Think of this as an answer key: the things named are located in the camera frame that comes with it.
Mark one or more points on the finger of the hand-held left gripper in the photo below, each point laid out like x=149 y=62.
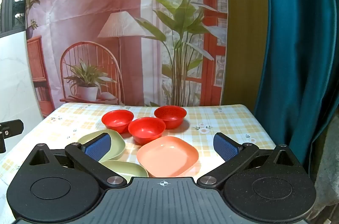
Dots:
x=12 y=128
x=2 y=145

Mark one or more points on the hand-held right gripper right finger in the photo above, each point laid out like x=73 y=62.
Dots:
x=225 y=147

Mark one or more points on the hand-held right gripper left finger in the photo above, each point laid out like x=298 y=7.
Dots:
x=97 y=146

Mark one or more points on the red plastic bowl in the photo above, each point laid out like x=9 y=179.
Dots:
x=170 y=116
x=117 y=120
x=146 y=130

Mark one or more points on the pale green plastic plate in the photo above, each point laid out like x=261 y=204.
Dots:
x=129 y=169
x=116 y=143

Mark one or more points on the yellow checkered floral tablecloth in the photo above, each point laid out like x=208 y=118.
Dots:
x=225 y=120

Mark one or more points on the salmon pink plastic plate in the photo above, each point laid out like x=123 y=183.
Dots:
x=167 y=156

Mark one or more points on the teal curtain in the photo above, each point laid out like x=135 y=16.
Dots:
x=296 y=54

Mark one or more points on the printed room scene backdrop cloth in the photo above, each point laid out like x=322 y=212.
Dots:
x=106 y=28

